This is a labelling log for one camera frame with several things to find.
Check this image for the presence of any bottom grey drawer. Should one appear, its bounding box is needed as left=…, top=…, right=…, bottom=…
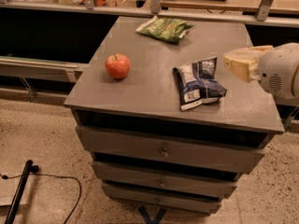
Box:
left=103, top=183, right=221, bottom=214

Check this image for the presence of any grey side shelf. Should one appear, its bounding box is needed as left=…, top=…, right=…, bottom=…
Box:
left=0, top=56, right=88, bottom=83

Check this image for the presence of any middle grey drawer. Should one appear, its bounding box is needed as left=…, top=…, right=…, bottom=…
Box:
left=92, top=161, right=236, bottom=199

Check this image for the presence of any metal railing frame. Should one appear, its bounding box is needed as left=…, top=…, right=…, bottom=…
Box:
left=0, top=0, right=299, bottom=28

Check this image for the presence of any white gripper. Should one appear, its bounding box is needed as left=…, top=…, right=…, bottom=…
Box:
left=223, top=43, right=299, bottom=99

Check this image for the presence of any top grey drawer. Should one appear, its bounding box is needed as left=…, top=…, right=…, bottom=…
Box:
left=76, top=125, right=264, bottom=174

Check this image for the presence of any blue chip bag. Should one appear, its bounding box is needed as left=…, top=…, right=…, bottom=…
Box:
left=173, top=56, right=227, bottom=111

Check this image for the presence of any grey drawer cabinet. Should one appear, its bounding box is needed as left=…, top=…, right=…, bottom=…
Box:
left=65, top=17, right=284, bottom=202

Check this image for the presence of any green chip bag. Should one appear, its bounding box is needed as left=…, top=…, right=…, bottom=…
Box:
left=135, top=16, right=194, bottom=44

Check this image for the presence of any grey drawer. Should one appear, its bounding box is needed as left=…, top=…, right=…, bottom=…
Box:
left=76, top=125, right=264, bottom=174
left=92, top=161, right=236, bottom=199
left=103, top=183, right=221, bottom=214

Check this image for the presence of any black pole on floor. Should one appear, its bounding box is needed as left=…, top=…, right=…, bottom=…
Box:
left=5, top=160, right=34, bottom=224

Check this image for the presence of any red apple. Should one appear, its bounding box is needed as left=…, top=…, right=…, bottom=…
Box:
left=105, top=53, right=131, bottom=79

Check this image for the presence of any black floor cable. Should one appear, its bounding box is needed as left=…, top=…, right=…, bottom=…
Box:
left=0, top=173, right=82, bottom=224

